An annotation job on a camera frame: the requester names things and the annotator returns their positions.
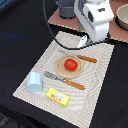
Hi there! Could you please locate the fork with wooden handle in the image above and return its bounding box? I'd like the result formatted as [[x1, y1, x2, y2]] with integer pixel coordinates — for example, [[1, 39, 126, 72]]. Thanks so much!
[[44, 71, 85, 90]]

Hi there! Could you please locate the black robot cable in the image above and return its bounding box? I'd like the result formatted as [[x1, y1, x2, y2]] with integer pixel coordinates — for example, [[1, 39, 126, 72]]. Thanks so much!
[[41, 0, 113, 52]]

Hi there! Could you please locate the red tomato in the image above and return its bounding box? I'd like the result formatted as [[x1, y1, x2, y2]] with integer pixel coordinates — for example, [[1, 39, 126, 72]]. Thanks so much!
[[64, 59, 78, 71]]

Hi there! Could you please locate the white salt shaker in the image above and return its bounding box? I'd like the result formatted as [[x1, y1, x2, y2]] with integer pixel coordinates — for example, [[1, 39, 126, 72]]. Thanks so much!
[[77, 35, 87, 48]]

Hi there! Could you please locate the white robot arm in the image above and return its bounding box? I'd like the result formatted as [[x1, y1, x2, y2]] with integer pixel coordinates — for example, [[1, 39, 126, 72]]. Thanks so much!
[[74, 0, 114, 42]]

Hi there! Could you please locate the knife with wooden handle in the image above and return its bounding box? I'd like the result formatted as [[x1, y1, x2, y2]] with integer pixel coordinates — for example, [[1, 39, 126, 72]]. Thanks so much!
[[59, 49, 98, 64]]

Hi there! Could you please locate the tall grey pot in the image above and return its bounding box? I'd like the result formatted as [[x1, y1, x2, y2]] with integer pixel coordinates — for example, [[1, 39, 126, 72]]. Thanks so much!
[[55, 0, 75, 19]]

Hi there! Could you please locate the yellow butter box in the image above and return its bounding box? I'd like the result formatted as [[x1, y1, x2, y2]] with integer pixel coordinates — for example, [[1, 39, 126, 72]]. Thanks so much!
[[46, 88, 70, 107]]

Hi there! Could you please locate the brown stove board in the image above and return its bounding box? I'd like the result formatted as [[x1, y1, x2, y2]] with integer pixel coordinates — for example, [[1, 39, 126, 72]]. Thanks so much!
[[48, 0, 128, 42]]

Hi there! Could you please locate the cream bowl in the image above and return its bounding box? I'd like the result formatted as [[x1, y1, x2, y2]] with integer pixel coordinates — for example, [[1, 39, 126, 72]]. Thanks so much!
[[116, 4, 128, 31]]

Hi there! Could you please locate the beige woven placemat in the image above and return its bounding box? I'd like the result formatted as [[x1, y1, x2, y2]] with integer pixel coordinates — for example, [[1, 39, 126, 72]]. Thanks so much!
[[12, 30, 116, 128]]

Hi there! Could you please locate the round wooden plate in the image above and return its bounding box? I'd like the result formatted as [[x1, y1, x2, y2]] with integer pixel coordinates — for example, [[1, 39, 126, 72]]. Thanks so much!
[[55, 55, 83, 79]]

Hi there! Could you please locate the light blue cup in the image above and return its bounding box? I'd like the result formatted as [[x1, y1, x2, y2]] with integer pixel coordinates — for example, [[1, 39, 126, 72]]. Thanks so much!
[[27, 72, 43, 92]]

